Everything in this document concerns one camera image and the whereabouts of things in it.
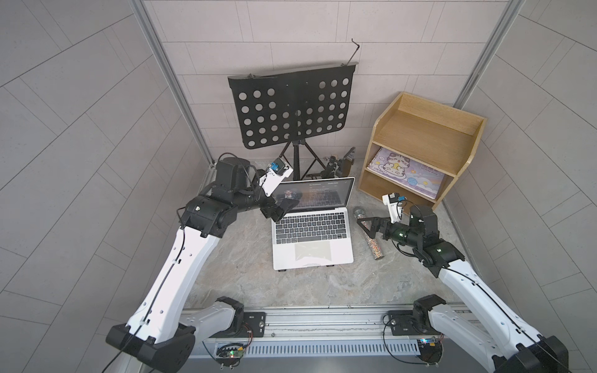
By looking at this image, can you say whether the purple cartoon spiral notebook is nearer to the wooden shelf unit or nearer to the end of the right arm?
the wooden shelf unit

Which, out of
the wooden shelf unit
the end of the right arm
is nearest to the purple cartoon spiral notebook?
the wooden shelf unit

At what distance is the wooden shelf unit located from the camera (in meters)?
0.79

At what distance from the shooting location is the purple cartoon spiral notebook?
2.85 feet
